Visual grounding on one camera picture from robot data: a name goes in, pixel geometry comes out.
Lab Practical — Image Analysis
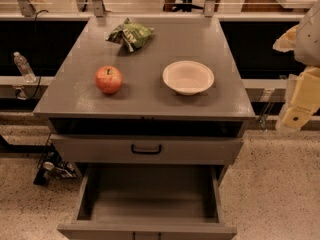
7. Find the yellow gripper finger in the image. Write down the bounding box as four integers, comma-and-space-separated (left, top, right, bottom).
275, 66, 320, 133
273, 25, 298, 52

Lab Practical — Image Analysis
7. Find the red apple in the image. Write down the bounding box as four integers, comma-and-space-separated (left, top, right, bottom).
95, 66, 123, 94

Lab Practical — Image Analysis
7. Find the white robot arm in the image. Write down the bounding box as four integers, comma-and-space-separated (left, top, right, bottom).
273, 8, 320, 133

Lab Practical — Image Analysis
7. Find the grey drawer cabinet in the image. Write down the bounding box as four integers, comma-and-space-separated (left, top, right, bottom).
33, 15, 257, 240

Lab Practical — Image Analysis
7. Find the closed top grey drawer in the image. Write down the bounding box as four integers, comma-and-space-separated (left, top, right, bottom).
51, 134, 243, 165

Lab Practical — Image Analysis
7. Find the open middle grey drawer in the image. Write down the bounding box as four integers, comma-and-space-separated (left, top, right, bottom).
58, 164, 237, 240

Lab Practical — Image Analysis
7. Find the white paper bowl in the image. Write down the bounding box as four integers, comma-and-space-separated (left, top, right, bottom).
162, 61, 215, 95

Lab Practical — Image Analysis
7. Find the green chip bag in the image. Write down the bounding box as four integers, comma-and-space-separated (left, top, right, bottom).
106, 18, 154, 52

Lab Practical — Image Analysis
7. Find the clear plastic water bottle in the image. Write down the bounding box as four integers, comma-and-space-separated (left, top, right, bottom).
14, 52, 36, 83

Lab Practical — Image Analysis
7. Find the metal clamp on rail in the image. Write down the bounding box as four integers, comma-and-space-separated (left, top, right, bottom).
258, 88, 275, 131

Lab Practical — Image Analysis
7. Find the black drawer handle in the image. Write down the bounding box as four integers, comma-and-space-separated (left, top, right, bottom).
131, 144, 162, 155

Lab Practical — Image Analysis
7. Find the black cable bundle on floor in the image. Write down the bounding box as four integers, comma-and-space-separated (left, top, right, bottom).
33, 133, 79, 186

